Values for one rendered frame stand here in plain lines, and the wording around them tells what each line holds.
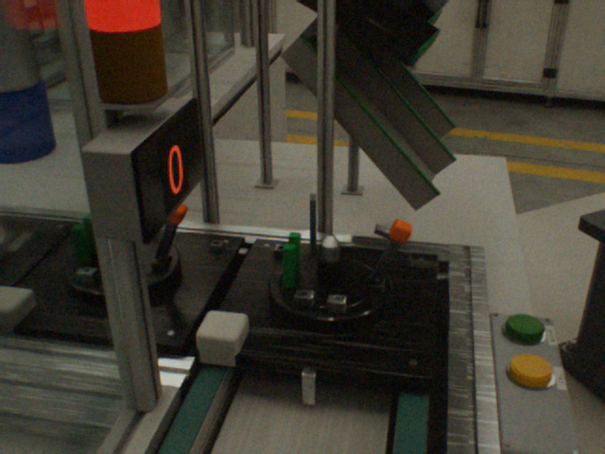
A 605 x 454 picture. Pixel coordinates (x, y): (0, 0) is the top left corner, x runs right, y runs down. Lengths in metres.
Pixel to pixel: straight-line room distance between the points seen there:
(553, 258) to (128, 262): 0.74
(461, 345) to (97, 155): 0.43
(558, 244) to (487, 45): 3.63
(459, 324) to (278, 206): 0.55
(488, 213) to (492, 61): 3.56
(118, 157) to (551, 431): 0.44
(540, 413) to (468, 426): 0.07
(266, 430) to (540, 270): 0.56
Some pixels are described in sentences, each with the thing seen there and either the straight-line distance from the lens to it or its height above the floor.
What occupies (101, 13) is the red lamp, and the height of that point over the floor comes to 1.32.
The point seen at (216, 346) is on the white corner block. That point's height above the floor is 0.98.
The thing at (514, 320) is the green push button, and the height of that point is 0.97.
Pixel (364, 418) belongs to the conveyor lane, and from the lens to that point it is 0.70.
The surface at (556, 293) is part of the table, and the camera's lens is 1.04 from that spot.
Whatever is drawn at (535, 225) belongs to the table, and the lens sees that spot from 1.22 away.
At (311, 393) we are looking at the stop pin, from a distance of 0.68.
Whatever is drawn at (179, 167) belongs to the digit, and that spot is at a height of 1.20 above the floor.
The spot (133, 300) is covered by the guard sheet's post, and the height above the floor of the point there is 1.09.
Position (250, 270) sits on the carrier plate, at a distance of 0.82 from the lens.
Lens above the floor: 1.40
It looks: 28 degrees down
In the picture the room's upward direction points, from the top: 1 degrees counter-clockwise
